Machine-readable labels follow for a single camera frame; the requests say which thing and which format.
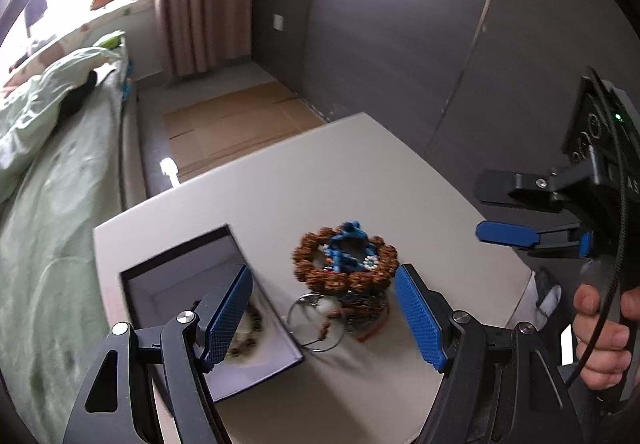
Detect green quilt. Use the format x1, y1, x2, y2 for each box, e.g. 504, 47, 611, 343
1, 46, 122, 201

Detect white wall socket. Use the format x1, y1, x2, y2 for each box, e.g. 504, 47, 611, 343
272, 14, 284, 31

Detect flattened cardboard sheets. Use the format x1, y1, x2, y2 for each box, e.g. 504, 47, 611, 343
164, 81, 324, 182

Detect blue bead jewelry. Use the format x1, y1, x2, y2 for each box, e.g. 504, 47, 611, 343
323, 221, 378, 275

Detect person's right hand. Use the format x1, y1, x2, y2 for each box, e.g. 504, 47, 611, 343
573, 284, 631, 391

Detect green toy on bed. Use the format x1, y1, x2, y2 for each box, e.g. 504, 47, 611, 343
93, 30, 126, 50

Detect black and green bead bracelet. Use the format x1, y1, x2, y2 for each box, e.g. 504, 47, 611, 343
224, 300, 266, 363

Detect white low table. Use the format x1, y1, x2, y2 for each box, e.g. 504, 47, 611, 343
93, 115, 530, 443

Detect black jewelry box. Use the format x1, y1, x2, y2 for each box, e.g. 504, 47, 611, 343
120, 225, 304, 402

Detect brown rudraksha bead bracelet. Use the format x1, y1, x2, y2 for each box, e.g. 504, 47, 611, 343
292, 225, 400, 295

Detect black cable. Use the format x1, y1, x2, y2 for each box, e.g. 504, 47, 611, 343
564, 68, 632, 390

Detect bed with green sheet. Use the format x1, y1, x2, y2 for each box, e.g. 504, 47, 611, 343
1, 46, 131, 443

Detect silver hoop bangle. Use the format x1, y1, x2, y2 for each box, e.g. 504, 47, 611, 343
285, 292, 346, 353

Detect black item on bed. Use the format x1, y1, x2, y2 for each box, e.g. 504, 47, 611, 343
58, 70, 98, 122

